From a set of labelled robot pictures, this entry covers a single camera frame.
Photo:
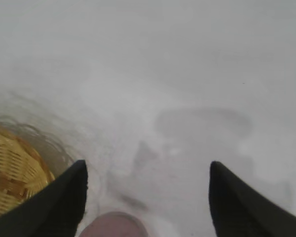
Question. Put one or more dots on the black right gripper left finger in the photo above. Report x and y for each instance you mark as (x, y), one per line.
(47, 212)

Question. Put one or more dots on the yellow woven wicker basket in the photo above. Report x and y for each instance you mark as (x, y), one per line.
(12, 163)

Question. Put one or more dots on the pink peach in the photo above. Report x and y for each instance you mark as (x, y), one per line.
(113, 227)

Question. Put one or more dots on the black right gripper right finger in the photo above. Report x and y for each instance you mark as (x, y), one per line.
(241, 212)

